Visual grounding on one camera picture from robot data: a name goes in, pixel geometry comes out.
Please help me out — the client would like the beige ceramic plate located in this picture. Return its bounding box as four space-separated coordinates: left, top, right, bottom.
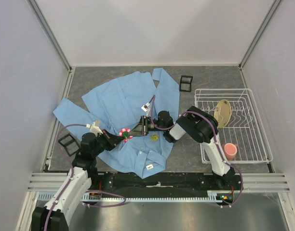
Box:
214 99 232 128

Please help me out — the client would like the black plastic frame back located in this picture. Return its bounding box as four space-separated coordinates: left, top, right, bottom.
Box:
179 75 193 92

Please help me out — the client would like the black plastic frame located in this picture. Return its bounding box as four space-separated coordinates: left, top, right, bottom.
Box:
58 133 80 157
179 75 193 92

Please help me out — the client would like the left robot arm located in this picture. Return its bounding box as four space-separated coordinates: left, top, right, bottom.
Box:
31 129 124 231

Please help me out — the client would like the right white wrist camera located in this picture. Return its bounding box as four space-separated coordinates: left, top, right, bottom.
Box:
141 103 150 115

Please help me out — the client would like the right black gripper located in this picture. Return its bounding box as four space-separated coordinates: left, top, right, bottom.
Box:
128 116 165 137

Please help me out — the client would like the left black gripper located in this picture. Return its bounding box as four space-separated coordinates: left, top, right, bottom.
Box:
92 129 124 157

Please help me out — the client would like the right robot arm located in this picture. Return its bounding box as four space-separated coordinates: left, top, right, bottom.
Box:
130 106 235 190

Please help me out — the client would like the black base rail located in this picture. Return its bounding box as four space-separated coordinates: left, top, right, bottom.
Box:
91 172 241 198

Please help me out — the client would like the pink ceramic cup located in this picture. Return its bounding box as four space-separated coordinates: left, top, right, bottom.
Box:
222 143 238 161

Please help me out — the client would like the pink flower plush brooch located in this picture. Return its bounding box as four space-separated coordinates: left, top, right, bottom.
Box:
119 128 133 142

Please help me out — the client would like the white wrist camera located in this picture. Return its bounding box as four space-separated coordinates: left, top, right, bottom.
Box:
141 103 150 115
86 120 103 135

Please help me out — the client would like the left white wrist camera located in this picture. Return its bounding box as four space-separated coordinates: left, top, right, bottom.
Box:
86 120 103 135

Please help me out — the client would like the white slotted cable duct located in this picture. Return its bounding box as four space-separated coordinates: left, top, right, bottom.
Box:
38 190 242 202

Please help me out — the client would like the black plastic frame left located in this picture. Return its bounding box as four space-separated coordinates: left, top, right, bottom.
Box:
58 133 80 157

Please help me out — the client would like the white wire dish rack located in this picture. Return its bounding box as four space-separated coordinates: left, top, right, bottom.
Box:
195 89 273 164

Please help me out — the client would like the gold metal brooch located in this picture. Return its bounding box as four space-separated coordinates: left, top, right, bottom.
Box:
150 134 159 141

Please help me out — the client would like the light blue shirt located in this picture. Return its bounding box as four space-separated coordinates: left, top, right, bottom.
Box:
53 68 180 179

